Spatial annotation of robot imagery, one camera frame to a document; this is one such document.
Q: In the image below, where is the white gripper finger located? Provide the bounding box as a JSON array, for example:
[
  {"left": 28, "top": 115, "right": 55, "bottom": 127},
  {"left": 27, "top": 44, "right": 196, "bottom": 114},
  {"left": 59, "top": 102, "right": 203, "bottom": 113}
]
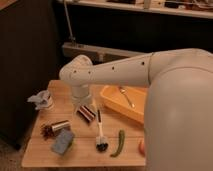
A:
[
  {"left": 86, "top": 97, "right": 93, "bottom": 108},
  {"left": 74, "top": 102, "right": 80, "bottom": 112}
]

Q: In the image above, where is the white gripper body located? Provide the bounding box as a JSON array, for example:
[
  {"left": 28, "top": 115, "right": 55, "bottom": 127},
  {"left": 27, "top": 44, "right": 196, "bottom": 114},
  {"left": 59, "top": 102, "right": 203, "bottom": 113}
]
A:
[{"left": 71, "top": 85, "right": 91, "bottom": 101}]

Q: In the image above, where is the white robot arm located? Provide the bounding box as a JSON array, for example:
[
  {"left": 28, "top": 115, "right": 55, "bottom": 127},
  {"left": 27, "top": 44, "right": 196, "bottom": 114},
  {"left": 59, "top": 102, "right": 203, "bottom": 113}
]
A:
[{"left": 59, "top": 48, "right": 213, "bottom": 171}]

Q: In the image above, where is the brown striped rectangular block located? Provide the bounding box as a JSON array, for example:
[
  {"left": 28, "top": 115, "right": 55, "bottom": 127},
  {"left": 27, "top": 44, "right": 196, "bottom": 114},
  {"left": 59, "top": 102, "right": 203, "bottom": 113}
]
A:
[{"left": 77, "top": 106, "right": 96, "bottom": 123}]

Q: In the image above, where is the white small cup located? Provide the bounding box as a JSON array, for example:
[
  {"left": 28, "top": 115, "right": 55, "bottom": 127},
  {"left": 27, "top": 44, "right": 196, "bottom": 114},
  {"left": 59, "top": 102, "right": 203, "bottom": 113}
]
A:
[{"left": 44, "top": 97, "right": 54, "bottom": 109}]

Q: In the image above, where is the silver metal cup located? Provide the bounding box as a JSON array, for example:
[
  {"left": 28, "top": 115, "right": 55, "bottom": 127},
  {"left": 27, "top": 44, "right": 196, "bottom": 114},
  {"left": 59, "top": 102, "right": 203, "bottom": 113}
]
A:
[{"left": 51, "top": 120, "right": 70, "bottom": 134}]

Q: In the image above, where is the crumpled grey cloth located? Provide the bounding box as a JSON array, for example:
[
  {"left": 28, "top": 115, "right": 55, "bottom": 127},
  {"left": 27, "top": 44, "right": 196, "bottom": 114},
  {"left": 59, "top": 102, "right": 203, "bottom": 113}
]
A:
[{"left": 27, "top": 90, "right": 50, "bottom": 110}]

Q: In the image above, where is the blue grey sponge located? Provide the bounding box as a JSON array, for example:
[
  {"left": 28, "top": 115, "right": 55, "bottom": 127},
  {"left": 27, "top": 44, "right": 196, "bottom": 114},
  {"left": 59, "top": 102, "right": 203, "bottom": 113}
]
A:
[{"left": 51, "top": 129, "right": 75, "bottom": 155}]

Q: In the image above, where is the dark red dried item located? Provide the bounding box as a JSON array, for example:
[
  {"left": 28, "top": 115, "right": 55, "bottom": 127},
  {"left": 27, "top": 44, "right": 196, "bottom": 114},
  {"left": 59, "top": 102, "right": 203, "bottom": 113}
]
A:
[{"left": 41, "top": 125, "right": 54, "bottom": 139}]

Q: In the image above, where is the yellow plastic tray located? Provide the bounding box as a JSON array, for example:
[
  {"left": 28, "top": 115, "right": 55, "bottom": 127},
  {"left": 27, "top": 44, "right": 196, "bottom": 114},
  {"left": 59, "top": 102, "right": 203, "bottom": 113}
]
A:
[{"left": 100, "top": 86, "right": 146, "bottom": 124}]

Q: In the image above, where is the green chili pepper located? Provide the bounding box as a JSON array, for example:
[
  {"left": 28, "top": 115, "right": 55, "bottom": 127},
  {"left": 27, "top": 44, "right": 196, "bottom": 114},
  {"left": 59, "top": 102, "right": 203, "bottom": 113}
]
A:
[{"left": 110, "top": 130, "right": 125, "bottom": 157}]

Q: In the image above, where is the grey vertical pole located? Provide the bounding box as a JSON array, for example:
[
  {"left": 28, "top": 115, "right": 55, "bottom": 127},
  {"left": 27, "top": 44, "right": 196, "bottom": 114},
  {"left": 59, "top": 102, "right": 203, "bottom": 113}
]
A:
[{"left": 63, "top": 0, "right": 76, "bottom": 44}]

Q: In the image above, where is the orange round fruit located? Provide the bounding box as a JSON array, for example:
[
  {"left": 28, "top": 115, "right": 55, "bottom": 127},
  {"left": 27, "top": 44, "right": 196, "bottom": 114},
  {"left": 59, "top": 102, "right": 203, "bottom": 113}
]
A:
[{"left": 138, "top": 139, "right": 145, "bottom": 156}]

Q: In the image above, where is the wooden background shelf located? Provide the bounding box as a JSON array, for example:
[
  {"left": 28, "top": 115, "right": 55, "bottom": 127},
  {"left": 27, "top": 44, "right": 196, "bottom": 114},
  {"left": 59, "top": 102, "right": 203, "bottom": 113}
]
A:
[{"left": 56, "top": 0, "right": 213, "bottom": 19}]

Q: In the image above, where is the grey metal rail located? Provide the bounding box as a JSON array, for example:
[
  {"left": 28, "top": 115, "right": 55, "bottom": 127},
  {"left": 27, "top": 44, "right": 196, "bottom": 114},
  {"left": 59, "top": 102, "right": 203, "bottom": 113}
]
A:
[{"left": 62, "top": 42, "right": 141, "bottom": 62}]

